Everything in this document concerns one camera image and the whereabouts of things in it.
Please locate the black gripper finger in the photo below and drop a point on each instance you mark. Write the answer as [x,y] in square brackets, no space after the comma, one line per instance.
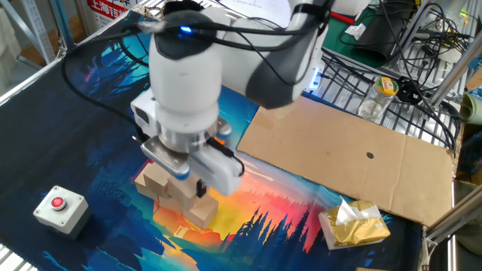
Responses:
[201,189]

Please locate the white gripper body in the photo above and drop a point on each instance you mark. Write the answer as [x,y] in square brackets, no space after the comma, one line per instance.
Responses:
[222,173]

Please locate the light wooden cube block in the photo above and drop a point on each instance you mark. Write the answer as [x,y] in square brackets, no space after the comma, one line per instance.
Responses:
[141,189]
[169,206]
[190,205]
[155,179]
[182,188]
[203,215]

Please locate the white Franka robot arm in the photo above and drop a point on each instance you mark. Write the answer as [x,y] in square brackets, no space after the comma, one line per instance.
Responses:
[184,75]

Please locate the orange emergency stop button box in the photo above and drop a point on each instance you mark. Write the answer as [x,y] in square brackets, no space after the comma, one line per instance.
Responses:
[219,140]

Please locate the flat brown cardboard sheet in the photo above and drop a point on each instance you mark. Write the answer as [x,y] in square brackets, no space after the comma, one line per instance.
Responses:
[339,150]

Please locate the grey box with red button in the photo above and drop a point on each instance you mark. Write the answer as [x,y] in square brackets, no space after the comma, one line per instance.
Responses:
[64,214]

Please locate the gold tissue pack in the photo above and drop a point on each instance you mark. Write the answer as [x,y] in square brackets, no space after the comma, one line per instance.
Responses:
[354,229]

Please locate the glass jar with yellow lid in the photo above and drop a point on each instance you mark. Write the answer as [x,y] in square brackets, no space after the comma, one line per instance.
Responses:
[373,103]

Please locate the colourful forest print mat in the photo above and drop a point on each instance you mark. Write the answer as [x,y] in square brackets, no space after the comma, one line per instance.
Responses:
[37,150]

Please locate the white paper sheet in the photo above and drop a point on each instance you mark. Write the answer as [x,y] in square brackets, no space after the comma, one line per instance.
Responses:
[256,5]

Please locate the green cutting mat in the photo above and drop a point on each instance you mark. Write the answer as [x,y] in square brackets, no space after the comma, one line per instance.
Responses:
[339,41]

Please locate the white paper label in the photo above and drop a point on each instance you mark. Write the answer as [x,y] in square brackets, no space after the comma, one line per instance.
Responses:
[356,31]

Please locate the red pen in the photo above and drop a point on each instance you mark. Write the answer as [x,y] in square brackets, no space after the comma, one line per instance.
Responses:
[342,17]

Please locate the white box with red print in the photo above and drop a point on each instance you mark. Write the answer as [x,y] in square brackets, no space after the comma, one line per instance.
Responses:
[107,9]

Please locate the black power plug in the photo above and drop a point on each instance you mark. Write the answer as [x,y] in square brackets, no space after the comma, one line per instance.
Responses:
[408,90]

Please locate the grey perforated metal upright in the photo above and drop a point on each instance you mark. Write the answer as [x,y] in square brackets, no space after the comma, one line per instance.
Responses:
[37,30]

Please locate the aluminium profile bar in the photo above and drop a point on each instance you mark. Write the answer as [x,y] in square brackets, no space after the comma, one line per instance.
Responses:
[452,220]

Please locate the green rolled sheet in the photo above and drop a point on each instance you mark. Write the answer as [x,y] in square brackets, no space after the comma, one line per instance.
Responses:
[472,109]

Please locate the silver table edge rail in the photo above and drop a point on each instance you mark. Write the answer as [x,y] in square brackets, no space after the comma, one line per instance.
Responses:
[15,89]

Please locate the blue-grey metal post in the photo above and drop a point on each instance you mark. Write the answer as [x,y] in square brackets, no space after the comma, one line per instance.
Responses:
[62,22]

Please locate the slanted aluminium profile post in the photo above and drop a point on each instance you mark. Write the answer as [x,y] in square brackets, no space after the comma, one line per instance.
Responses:
[452,75]

